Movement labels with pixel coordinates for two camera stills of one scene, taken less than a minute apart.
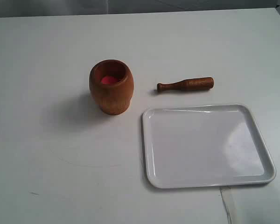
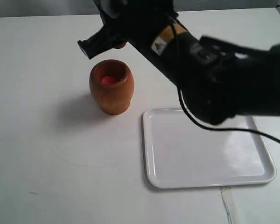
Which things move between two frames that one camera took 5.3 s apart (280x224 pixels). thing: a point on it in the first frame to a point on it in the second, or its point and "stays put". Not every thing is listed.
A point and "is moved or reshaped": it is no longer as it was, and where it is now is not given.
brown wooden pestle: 198,84 is moved or reshaped
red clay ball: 109,80 stays put
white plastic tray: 203,146 stays put
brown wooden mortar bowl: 112,84 stays put
